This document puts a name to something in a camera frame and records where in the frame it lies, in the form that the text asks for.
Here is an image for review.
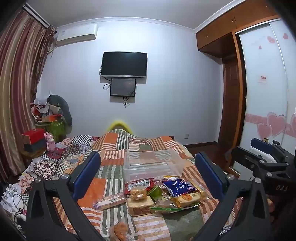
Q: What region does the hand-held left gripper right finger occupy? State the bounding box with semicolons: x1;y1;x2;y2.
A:
195;152;272;241

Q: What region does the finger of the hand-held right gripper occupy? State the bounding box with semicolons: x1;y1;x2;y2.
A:
251;138;289;163
231;146;292;179

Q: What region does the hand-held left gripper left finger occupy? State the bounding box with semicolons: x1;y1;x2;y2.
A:
24;151;102;241

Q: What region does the clear bread packet orange label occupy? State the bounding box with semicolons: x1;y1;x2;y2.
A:
171;190;206;208

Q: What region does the blue white snack packet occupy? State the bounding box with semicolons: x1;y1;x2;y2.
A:
162;178;197;197

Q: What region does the pink wafer packet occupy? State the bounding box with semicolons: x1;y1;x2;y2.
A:
93;192;127;210

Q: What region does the small orange pastry packet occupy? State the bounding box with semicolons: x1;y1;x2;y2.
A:
130;188;147;200

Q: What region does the clear plastic container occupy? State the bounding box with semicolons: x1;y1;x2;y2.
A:
123;149;185;186

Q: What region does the brown cake packet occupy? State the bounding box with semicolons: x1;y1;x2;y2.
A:
127;198;155;217

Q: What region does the clear packet of orange snacks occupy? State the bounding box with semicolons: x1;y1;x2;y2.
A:
109;219;127;241

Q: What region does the checkered patterned quilt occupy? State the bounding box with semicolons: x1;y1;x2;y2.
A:
5;134;102;193

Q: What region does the orange green patchwork blanket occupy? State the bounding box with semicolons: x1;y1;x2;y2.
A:
53;128;243;241

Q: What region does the clear packet with green edge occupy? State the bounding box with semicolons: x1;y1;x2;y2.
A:
150;195;200;214

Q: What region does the pink toy figure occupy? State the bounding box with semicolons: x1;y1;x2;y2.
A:
45;131;56;151

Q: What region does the brown wooden door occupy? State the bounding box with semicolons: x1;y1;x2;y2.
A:
218;56;243;149

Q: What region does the red snack packet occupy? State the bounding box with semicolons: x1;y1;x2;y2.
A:
124;178;155;197

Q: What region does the round green snack packet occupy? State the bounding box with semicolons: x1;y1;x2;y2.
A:
148;185;163;198

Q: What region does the wooden bedside table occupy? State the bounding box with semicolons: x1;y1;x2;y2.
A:
23;148;48;161

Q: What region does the green box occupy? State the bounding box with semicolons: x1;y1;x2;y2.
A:
35;120;66;142

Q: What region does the dark box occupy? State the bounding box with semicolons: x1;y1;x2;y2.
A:
23;139;48;152

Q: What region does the red box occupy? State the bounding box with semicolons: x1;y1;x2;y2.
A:
22;128;47;145

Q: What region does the grey cloth bundle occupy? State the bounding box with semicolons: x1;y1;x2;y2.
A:
47;94;73;127

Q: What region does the pile of clutter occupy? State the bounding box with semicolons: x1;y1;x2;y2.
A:
30;96;64;123

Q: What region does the wooden wardrobe with white doors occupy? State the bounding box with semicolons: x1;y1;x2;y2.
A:
195;0;296;176

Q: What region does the striped brown curtain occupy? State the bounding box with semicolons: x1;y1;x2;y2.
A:
0;7;56;183

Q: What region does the white air conditioner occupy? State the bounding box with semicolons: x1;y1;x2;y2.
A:
55;23;99;47

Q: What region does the yellow bed rail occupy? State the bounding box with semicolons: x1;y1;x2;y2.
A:
106;120;132;133

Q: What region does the white power strip with cables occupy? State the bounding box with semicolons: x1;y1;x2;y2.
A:
0;183;30;220

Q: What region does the small black wall monitor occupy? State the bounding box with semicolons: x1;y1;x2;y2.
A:
110;77;136;97

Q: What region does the large black wall television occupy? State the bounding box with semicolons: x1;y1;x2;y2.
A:
101;51;148;78

